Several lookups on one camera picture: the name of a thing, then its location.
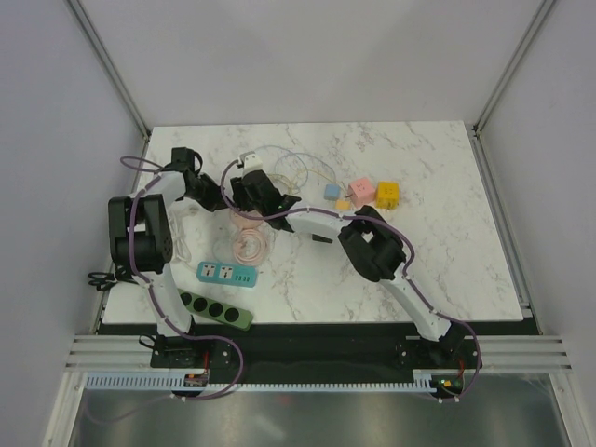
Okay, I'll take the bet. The blue plug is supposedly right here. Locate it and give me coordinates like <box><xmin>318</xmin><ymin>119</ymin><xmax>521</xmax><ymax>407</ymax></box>
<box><xmin>323</xmin><ymin>183</ymin><xmax>342</xmax><ymax>201</ymax></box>

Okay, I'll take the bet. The black cube adapter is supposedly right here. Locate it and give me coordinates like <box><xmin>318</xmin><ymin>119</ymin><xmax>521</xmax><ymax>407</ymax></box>
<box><xmin>311</xmin><ymin>234</ymin><xmax>333</xmax><ymax>244</ymax></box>

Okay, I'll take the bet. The teal power strip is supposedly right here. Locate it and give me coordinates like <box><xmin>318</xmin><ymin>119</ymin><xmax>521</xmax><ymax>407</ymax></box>
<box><xmin>196</xmin><ymin>262</ymin><xmax>258</xmax><ymax>288</ymax></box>

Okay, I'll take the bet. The yellow plug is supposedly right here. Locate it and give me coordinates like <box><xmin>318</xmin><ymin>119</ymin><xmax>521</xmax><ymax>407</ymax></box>
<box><xmin>334</xmin><ymin>199</ymin><xmax>351</xmax><ymax>210</ymax></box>

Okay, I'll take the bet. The pink cube plug adapter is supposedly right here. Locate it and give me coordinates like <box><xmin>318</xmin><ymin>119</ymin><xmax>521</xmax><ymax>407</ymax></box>
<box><xmin>347</xmin><ymin>178</ymin><xmax>376</xmax><ymax>209</ymax></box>

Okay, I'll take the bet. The green power strip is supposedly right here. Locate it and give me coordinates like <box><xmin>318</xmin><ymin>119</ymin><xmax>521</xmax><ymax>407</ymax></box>
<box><xmin>178</xmin><ymin>289</ymin><xmax>253</xmax><ymax>332</ymax></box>

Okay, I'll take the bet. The yellow cube plug adapter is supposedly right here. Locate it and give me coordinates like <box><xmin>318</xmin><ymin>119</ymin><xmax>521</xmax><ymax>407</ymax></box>
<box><xmin>375</xmin><ymin>182</ymin><xmax>400</xmax><ymax>210</ymax></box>

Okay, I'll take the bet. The pink round power socket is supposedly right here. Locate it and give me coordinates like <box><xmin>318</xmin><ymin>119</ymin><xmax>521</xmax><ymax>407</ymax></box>
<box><xmin>230</xmin><ymin>211</ymin><xmax>263</xmax><ymax>230</ymax></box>

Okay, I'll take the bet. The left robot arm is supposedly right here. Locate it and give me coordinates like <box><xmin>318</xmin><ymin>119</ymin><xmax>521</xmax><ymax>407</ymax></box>
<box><xmin>107</xmin><ymin>147</ymin><xmax>227</xmax><ymax>366</ymax></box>

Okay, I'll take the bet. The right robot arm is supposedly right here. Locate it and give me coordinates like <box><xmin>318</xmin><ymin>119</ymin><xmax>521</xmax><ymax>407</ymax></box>
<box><xmin>230</xmin><ymin>169</ymin><xmax>465</xmax><ymax>367</ymax></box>

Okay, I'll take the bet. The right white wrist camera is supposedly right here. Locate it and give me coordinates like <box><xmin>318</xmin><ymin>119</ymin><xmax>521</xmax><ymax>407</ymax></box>
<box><xmin>236</xmin><ymin>151</ymin><xmax>263</xmax><ymax>175</ymax></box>

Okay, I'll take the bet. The pink coiled cable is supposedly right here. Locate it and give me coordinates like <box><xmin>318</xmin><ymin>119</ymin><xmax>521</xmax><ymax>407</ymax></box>
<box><xmin>231</xmin><ymin>227</ymin><xmax>271</xmax><ymax>264</ymax></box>

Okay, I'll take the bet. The light blue thin cable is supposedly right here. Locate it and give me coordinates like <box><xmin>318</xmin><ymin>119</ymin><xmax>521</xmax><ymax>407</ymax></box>
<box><xmin>253</xmin><ymin>144</ymin><xmax>339</xmax><ymax>196</ymax></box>

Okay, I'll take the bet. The yellow thin cable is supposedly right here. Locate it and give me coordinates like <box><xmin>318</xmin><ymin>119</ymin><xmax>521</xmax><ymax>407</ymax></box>
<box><xmin>269</xmin><ymin>167</ymin><xmax>339</xmax><ymax>196</ymax></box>

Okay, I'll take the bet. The white coiled cable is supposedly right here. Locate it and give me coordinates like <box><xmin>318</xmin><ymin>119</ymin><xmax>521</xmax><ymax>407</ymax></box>
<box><xmin>168</xmin><ymin>207</ymin><xmax>199</xmax><ymax>264</ymax></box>

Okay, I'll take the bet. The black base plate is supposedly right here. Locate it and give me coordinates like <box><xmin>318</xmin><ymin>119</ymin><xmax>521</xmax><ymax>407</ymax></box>
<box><xmin>150</xmin><ymin>323</ymin><xmax>481</xmax><ymax>385</ymax></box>

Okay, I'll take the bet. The white slotted cable duct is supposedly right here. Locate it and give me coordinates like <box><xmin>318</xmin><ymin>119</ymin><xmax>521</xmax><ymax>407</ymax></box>
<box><xmin>85</xmin><ymin>370</ymin><xmax>436</xmax><ymax>394</ymax></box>

